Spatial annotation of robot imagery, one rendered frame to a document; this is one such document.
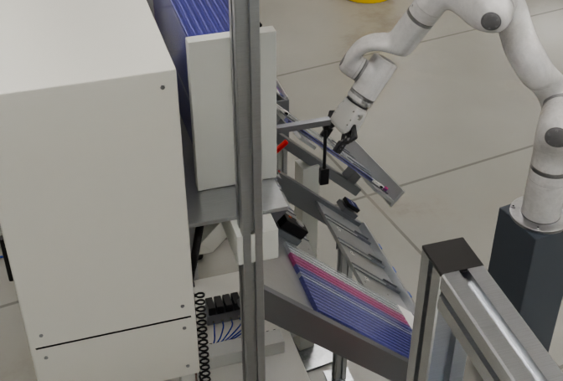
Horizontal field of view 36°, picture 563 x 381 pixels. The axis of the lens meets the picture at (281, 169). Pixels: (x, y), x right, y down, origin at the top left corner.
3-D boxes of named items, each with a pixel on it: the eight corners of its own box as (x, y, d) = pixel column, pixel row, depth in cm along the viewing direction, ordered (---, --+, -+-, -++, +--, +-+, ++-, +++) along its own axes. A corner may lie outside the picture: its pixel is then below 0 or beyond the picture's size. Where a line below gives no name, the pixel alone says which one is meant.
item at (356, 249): (353, 232, 266) (359, 224, 265) (447, 393, 215) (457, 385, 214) (311, 206, 255) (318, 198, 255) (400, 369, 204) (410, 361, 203)
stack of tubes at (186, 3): (208, 52, 215) (203, -53, 200) (265, 165, 175) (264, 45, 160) (157, 59, 212) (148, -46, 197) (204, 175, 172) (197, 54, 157)
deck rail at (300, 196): (347, 235, 269) (360, 221, 267) (349, 239, 268) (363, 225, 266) (171, 128, 229) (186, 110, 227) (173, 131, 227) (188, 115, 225)
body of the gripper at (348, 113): (375, 110, 269) (355, 141, 272) (359, 95, 276) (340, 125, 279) (358, 103, 264) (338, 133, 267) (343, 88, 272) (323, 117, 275)
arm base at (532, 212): (544, 191, 284) (554, 144, 273) (584, 223, 270) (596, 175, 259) (497, 206, 277) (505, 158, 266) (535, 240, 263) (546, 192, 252)
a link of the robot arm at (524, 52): (549, 148, 254) (555, 121, 266) (588, 135, 247) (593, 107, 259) (466, 6, 239) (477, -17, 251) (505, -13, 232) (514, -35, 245)
